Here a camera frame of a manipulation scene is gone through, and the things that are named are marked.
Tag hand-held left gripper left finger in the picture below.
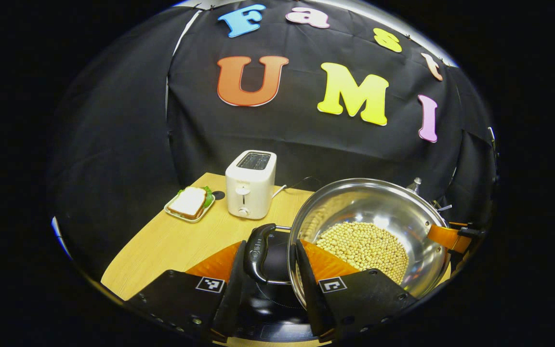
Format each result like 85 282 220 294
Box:
126 240 248 343

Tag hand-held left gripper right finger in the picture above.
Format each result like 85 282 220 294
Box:
295 240 420 343

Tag black induction cooktop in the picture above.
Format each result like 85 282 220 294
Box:
232 231 324 340

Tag stainless steel pot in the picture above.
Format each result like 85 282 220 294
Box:
244 178 451 309

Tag pile of soybeans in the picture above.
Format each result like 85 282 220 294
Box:
315 221 410 285

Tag small sandwich plate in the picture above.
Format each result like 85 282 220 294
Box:
164 187 216 223

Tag white bread sandwich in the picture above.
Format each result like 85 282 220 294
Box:
168 187 208 220

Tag white toaster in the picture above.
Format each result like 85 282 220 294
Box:
225 150 278 220

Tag black backdrop cloth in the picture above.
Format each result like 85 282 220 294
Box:
49 0 497 280

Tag black power cable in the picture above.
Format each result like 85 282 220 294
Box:
287 176 324 192

